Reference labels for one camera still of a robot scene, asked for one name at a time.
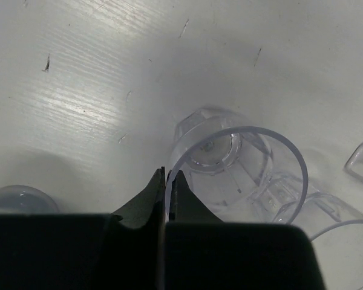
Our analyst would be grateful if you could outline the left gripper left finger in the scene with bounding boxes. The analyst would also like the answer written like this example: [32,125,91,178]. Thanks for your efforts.
[0,168,165,289]

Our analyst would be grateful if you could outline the clear glass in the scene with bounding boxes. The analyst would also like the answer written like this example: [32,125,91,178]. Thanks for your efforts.
[273,192,363,240]
[165,106,309,224]

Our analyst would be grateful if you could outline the pale blue teacup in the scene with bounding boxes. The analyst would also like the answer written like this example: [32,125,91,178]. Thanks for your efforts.
[0,185,59,214]

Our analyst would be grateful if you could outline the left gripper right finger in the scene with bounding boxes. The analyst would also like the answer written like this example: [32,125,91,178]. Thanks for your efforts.
[165,172,325,289]

